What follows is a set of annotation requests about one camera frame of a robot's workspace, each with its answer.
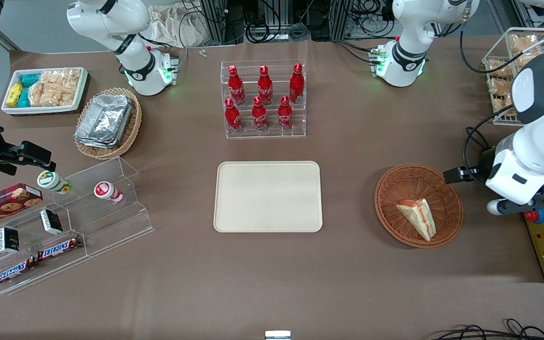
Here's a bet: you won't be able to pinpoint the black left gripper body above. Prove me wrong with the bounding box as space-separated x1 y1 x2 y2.
469 147 495 184

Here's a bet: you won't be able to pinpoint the triangle sandwich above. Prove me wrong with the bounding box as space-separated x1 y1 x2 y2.
396 198 437 242

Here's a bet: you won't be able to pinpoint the round brown wicker basket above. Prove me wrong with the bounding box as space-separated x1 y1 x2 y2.
374 163 464 249

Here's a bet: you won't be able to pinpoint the oval tan wicker basket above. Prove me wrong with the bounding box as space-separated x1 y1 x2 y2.
73 87 143 161

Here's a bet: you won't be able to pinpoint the beige plastic tray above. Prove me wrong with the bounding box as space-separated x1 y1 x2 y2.
213 161 323 233

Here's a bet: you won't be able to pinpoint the green label yogurt bottle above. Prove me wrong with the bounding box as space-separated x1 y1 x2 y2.
37 170 73 195

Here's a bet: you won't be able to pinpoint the white rectangular snack bin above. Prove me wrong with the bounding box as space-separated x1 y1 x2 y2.
0 67 89 116

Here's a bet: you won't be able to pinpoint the red plaid cookie box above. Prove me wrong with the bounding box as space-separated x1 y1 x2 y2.
0 183 44 232

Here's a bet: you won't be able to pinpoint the rice cracker pack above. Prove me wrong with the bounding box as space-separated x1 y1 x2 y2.
59 68 82 107
28 82 46 107
41 70 63 107

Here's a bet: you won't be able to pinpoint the yellow snack box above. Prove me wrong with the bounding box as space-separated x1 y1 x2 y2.
6 82 25 109

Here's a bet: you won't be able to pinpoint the small black snack box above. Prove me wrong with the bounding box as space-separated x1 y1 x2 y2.
0 227 21 255
40 209 64 236

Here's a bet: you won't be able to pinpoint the stacked aluminium foil trays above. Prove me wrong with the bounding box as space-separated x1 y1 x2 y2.
75 93 134 150

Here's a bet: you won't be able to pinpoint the bagged cracker snack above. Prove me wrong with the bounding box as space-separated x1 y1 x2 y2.
487 59 514 79
487 77 514 96
510 32 543 53
514 49 544 71

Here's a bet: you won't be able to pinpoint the red label yogurt bottle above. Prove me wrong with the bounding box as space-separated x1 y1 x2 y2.
93 181 124 205

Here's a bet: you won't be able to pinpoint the snickers chocolate bar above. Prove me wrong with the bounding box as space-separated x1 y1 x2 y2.
37 235 84 262
0 258 39 288

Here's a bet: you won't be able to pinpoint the clear acrylic step display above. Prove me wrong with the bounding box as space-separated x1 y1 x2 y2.
0 156 155 296

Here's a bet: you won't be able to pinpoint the clear acrylic bottle rack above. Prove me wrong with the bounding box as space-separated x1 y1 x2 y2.
220 59 307 139

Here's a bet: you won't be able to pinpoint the red cola bottle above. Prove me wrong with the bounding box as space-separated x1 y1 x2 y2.
278 95 294 131
289 63 305 104
252 96 269 132
224 98 243 133
257 65 274 105
227 65 246 106

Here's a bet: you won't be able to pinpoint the beige cloth bag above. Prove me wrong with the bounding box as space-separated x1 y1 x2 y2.
148 4 207 48

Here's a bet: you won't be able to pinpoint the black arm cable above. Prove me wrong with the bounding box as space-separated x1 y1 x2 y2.
459 19 544 180

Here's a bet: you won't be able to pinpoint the white wire basket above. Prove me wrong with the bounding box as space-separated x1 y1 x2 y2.
482 27 544 127

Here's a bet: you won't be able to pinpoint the black floor cables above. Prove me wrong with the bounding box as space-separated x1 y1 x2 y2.
433 318 544 340

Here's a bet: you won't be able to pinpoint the coiled black background cables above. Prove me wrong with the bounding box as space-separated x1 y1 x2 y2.
245 20 311 44

